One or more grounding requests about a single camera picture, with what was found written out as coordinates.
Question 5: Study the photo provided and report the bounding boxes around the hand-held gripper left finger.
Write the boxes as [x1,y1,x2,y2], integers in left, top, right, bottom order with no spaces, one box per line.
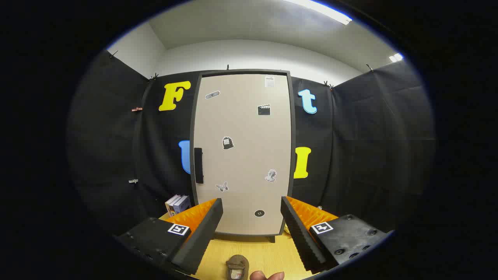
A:
[113,198,224,275]

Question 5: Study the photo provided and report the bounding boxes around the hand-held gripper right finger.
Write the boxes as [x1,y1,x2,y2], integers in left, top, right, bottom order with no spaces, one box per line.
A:
[281,196,393,273]

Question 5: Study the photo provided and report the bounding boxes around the brown fuzzy shoe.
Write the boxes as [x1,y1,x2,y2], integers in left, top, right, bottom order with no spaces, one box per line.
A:
[226,255,250,280]

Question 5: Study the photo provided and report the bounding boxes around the black door handle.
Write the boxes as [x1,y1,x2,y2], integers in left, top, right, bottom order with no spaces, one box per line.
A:
[194,147,204,184]

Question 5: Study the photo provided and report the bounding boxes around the dark framed shoe cabinet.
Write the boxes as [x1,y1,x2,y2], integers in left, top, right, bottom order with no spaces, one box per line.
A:
[189,69,297,243]

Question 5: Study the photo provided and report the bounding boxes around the black backdrop cloth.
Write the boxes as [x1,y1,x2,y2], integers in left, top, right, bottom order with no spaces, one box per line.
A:
[66,49,436,234]

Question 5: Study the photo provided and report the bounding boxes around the long ceiling light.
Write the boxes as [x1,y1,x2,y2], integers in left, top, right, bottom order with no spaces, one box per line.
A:
[288,0,352,26]

